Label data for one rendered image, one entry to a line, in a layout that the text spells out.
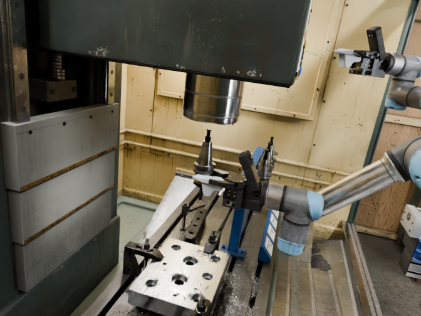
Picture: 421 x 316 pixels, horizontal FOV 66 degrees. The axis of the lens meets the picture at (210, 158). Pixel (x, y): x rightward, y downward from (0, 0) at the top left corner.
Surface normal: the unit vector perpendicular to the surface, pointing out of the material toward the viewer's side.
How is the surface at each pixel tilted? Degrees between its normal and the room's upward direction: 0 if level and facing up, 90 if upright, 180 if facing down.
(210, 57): 90
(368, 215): 90
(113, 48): 90
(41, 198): 90
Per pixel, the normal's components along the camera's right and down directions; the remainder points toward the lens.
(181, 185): 0.00, -0.75
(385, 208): -0.25, 0.27
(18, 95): 0.95, 0.20
